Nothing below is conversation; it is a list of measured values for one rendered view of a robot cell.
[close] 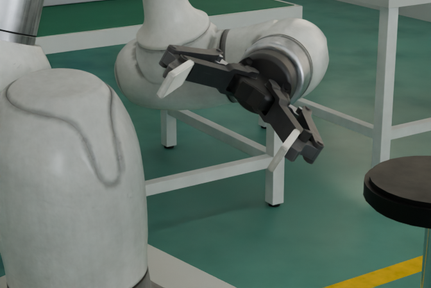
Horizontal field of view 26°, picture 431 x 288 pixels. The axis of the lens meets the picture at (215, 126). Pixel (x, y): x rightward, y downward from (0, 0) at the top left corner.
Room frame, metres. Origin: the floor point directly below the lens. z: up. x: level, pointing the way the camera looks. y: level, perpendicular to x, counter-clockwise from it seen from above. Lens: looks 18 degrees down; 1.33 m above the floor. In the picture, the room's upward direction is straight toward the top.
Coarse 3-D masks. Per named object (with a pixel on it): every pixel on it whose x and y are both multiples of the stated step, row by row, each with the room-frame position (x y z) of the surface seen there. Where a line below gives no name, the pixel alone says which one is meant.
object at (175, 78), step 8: (184, 64) 0.96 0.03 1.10; (192, 64) 0.98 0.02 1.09; (176, 72) 0.93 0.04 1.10; (184, 72) 0.95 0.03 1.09; (168, 80) 0.92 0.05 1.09; (176, 80) 0.94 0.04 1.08; (184, 80) 0.98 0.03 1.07; (160, 88) 0.92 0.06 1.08; (168, 88) 0.92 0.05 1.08; (176, 88) 0.96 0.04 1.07; (160, 96) 0.92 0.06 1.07
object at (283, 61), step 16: (240, 64) 1.07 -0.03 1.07; (256, 64) 1.07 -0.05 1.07; (272, 64) 1.07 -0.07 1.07; (288, 64) 1.08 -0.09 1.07; (240, 80) 1.02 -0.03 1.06; (256, 80) 1.04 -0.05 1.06; (288, 80) 1.06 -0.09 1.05; (240, 96) 1.02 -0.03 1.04; (256, 96) 1.01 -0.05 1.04; (272, 96) 1.02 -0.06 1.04; (288, 96) 1.05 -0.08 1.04; (256, 112) 1.07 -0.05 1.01
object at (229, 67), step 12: (180, 60) 0.98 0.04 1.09; (192, 60) 0.99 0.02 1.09; (204, 60) 1.01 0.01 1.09; (192, 72) 0.99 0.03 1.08; (204, 72) 1.00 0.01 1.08; (216, 72) 1.01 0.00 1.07; (228, 72) 1.02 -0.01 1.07; (240, 72) 1.03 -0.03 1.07; (252, 72) 1.04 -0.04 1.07; (204, 84) 1.01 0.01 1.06; (216, 84) 1.02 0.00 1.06
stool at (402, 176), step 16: (400, 160) 2.14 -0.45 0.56; (416, 160) 2.14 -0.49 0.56; (368, 176) 2.06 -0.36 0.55; (384, 176) 2.03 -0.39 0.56; (400, 176) 2.03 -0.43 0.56; (416, 176) 2.03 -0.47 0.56; (368, 192) 1.99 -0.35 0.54; (384, 192) 1.95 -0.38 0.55; (400, 192) 1.93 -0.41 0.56; (416, 192) 1.93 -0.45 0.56; (384, 208) 1.93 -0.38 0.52; (400, 208) 1.89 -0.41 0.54; (416, 208) 1.87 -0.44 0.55; (416, 224) 1.88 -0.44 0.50
